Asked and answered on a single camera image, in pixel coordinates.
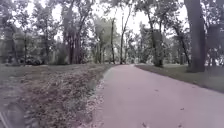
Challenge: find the grey asphalt path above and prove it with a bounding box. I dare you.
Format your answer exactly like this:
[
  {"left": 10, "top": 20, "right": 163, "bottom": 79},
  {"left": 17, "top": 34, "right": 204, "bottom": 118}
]
[{"left": 89, "top": 63, "right": 224, "bottom": 128}]

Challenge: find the leaf-strewn grass ground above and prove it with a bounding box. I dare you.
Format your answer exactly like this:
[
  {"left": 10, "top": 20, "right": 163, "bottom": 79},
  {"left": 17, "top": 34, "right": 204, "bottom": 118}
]
[{"left": 0, "top": 63, "right": 116, "bottom": 128}]

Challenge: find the grass verge with bare earth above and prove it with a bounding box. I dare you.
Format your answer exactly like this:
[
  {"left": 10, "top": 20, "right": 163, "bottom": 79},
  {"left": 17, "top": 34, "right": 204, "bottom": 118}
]
[{"left": 134, "top": 63, "right": 224, "bottom": 94}]

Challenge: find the wood of trees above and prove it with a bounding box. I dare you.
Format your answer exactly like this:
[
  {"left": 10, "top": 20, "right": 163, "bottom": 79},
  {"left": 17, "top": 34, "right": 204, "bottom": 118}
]
[{"left": 0, "top": 0, "right": 224, "bottom": 74}]

